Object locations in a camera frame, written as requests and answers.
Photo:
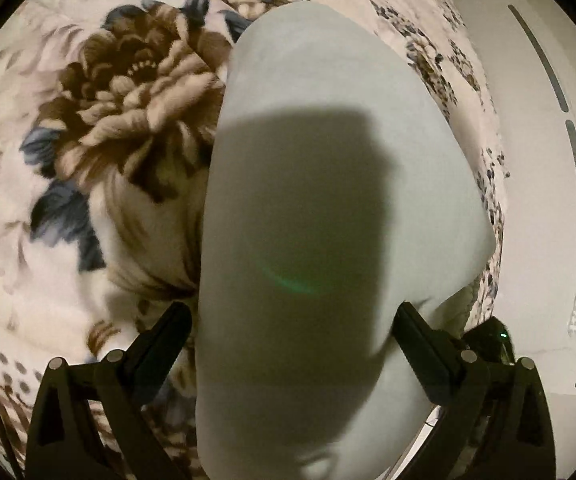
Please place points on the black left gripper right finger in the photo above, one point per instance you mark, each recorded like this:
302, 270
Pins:
494, 419

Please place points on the floral patterned bed blanket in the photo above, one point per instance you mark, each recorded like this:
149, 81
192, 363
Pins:
108, 110

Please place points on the pale green pants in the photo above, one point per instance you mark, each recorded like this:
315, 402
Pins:
337, 191

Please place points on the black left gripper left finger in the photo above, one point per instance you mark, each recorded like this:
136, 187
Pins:
63, 442

